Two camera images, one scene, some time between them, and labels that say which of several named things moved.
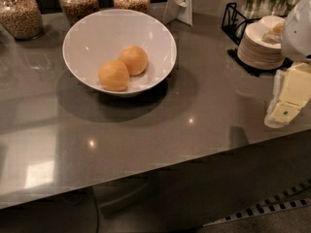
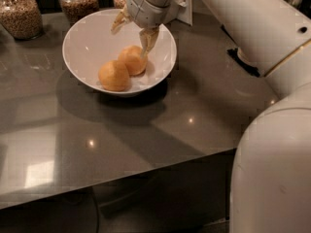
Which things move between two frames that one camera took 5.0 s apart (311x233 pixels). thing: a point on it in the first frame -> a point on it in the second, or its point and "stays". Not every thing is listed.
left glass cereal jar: x=20 y=15 stays
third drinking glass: x=293 y=1 stays
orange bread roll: x=135 y=58 stays
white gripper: x=298 y=33 -> x=145 y=11
